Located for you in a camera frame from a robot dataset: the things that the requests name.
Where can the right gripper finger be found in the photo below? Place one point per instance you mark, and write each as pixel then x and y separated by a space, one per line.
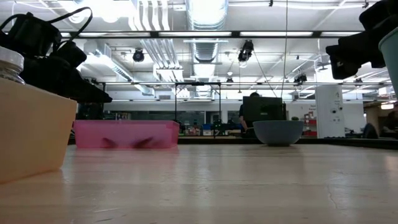
pixel 351 56

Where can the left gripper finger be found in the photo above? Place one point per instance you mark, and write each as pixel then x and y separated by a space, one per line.
pixel 81 98
pixel 87 87

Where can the white-lid seasoning jar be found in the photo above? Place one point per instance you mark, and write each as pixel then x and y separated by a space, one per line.
pixel 11 62

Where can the pink plastic bin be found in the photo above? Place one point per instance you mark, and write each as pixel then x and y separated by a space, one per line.
pixel 124 133

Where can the white pillar cabinet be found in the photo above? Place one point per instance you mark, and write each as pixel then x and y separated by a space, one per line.
pixel 329 112

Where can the person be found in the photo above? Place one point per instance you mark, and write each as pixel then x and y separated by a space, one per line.
pixel 245 115
pixel 392 119

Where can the black monitor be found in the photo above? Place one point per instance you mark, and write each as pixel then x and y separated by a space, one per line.
pixel 264 109

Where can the blue bowl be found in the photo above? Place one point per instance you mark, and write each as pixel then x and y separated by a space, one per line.
pixel 278 132

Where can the black overhead crossbar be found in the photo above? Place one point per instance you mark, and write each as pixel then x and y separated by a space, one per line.
pixel 236 34

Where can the black hanging ceiling camera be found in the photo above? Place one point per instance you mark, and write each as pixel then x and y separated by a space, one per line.
pixel 247 48
pixel 138 56
pixel 300 78

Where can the black aluminium table frame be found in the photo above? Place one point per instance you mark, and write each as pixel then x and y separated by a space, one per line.
pixel 342 142

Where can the black background rig frame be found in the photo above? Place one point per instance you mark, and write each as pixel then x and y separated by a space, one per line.
pixel 199 83

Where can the silver ventilation duct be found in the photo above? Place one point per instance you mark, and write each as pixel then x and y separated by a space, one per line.
pixel 206 18

